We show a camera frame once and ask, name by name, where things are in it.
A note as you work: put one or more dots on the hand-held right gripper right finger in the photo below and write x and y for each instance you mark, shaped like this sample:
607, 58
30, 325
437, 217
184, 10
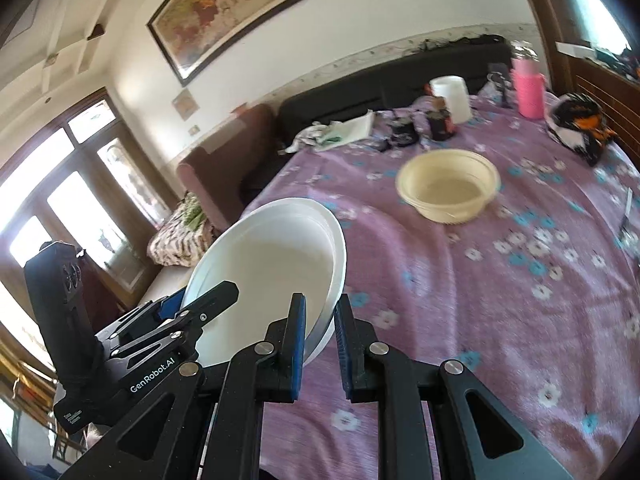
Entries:
343, 350

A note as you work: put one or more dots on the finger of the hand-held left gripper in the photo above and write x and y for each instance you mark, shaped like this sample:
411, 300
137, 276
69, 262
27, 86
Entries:
167, 307
210, 305

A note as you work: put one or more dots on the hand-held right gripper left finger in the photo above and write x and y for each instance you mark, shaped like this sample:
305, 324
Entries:
298, 340

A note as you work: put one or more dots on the white bowl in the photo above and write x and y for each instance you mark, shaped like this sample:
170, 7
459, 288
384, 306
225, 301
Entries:
340, 260
260, 270

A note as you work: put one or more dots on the large cream bowl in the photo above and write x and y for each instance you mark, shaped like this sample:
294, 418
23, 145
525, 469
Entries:
450, 190

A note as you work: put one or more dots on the patterned cushion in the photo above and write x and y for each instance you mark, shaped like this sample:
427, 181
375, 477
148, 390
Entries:
175, 240

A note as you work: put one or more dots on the purple floral tablecloth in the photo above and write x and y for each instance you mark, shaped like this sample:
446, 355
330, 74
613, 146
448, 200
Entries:
450, 300

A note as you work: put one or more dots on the wooden glass door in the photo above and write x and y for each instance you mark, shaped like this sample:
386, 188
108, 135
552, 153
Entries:
60, 200

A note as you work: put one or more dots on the brown armchair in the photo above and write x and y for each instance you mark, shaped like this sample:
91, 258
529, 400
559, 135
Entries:
225, 160

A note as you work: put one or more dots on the white folded cloth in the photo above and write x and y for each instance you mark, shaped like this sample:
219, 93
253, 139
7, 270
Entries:
355, 127

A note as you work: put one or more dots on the black sofa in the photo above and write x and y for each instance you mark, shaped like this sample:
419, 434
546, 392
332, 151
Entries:
350, 90

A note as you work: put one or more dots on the white cylindrical container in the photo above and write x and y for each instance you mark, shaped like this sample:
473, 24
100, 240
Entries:
452, 100

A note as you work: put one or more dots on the pink water bottle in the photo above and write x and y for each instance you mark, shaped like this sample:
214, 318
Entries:
529, 90

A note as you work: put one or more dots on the black and orange cloth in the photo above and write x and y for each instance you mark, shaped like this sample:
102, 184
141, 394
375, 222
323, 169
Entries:
580, 125

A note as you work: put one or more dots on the small wall sticker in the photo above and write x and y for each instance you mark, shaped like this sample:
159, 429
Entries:
183, 104

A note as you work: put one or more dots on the framed wall painting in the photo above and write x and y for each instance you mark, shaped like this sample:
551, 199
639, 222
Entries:
240, 5

